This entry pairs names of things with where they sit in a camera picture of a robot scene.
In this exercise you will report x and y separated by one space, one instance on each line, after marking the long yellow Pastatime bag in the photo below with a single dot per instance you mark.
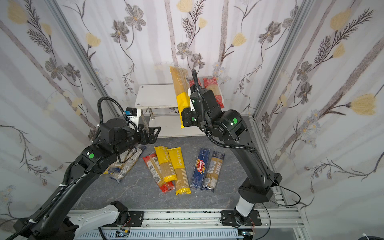
182 183

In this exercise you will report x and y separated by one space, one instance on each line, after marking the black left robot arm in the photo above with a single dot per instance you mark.
113 138

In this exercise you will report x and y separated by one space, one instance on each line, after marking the blue Barilla spaghetti pack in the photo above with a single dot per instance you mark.
200 169

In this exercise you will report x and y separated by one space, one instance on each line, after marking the red slim spaghetti pack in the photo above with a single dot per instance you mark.
153 165

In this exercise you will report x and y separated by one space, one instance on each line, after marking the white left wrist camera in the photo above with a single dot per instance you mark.
133 114

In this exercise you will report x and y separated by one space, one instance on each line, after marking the red spaghetti bag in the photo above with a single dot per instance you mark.
211 83
192 82

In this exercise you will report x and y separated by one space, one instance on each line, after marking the yellow pasta bag far left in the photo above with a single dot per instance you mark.
106 172

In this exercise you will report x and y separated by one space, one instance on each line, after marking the white two-tier metal shelf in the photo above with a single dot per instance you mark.
151 97

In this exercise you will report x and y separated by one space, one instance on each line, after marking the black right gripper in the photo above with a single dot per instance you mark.
186 114

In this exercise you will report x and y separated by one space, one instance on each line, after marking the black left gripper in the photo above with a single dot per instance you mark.
146 134

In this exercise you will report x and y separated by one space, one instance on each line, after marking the short yellow Pastatime bag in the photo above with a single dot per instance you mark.
165 164

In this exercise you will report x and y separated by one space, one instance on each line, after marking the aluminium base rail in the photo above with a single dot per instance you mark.
210 224

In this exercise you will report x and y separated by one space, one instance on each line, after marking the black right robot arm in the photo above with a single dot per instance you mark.
228 130

